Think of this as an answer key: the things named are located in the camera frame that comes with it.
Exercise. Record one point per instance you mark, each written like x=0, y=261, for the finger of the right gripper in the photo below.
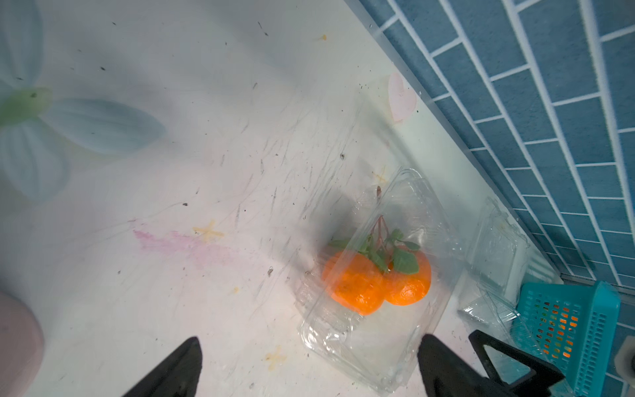
x=519, y=372

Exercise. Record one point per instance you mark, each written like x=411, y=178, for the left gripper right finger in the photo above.
x=445, y=374

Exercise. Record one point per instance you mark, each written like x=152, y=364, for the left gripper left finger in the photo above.
x=176, y=376

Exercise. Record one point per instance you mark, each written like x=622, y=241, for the orange pair with leaves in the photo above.
x=556, y=329

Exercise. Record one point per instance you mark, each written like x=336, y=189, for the clear container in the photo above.
x=380, y=350
x=496, y=260

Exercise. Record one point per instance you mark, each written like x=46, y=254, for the teal plastic basket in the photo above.
x=599, y=310

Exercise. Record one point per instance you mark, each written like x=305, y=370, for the back left orange pair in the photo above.
x=384, y=268

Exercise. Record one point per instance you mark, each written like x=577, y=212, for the pink pen cup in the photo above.
x=22, y=347

